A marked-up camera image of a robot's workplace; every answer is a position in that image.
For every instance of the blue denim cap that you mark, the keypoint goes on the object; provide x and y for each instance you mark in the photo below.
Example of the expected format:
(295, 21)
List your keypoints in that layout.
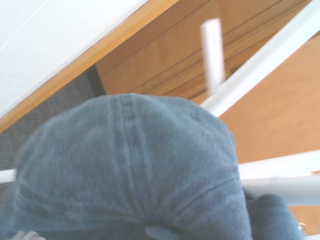
(125, 162)

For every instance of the wooden door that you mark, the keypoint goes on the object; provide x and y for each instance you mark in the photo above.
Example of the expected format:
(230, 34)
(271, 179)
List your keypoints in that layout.
(270, 120)

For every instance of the brass door knob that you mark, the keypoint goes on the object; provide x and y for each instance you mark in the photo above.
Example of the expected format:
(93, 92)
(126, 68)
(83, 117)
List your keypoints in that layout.
(301, 227)

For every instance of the wooden door frame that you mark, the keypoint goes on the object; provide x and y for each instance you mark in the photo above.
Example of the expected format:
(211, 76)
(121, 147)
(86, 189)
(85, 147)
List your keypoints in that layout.
(82, 57)

